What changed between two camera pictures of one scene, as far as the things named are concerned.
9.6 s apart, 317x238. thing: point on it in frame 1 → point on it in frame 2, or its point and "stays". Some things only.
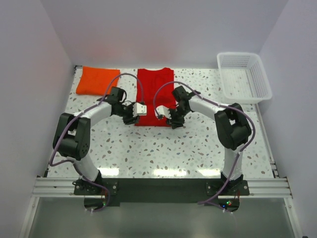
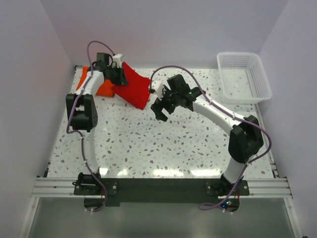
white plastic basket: x=244 y=79 stays
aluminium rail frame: x=275 y=188 stays
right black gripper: x=175 y=123 → x=157 y=107
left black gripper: x=131 y=119 → x=122 y=79
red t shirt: x=155 y=87 → x=137 y=91
